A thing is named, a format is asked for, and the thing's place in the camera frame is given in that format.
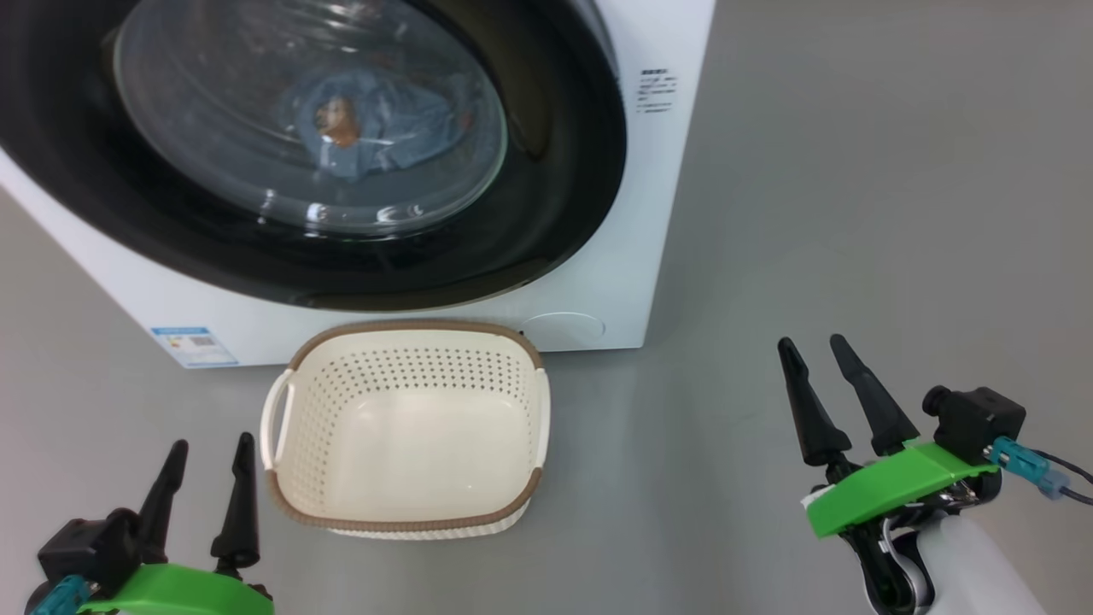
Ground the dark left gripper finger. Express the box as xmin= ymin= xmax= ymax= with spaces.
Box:
xmin=137 ymin=440 xmax=190 ymax=565
xmin=211 ymin=432 xmax=260 ymax=573

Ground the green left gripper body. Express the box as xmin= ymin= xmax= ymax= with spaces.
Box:
xmin=77 ymin=562 xmax=276 ymax=615

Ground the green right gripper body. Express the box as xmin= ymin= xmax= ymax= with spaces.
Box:
xmin=803 ymin=440 xmax=1000 ymax=539

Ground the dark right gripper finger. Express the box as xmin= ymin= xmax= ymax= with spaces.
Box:
xmin=830 ymin=334 xmax=921 ymax=456
xmin=777 ymin=337 xmax=852 ymax=466

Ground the black round glass washer door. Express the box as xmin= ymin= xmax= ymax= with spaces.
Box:
xmin=0 ymin=0 xmax=628 ymax=312

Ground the blue printed garment beige lining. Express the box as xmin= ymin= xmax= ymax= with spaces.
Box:
xmin=295 ymin=70 xmax=475 ymax=182

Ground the white front-load washing machine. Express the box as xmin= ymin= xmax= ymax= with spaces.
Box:
xmin=0 ymin=0 xmax=716 ymax=370

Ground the blue energy label sticker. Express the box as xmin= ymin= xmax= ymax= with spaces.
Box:
xmin=150 ymin=325 xmax=240 ymax=369

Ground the cream perforated laundry basket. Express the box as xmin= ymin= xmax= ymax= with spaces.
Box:
xmin=260 ymin=320 xmax=552 ymax=541

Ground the round white filter cover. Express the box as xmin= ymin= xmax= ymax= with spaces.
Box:
xmin=523 ymin=312 xmax=606 ymax=347

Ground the small printed text label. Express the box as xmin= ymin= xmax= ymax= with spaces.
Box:
xmin=639 ymin=68 xmax=679 ymax=114

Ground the left camera cable teal plug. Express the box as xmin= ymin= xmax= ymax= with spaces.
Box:
xmin=30 ymin=574 xmax=91 ymax=615

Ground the camera cable teal plug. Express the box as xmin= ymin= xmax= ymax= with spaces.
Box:
xmin=30 ymin=574 xmax=91 ymax=615
xmin=991 ymin=437 xmax=1093 ymax=507

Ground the right camera cable teal plug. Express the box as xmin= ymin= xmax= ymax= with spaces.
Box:
xmin=991 ymin=437 xmax=1093 ymax=507

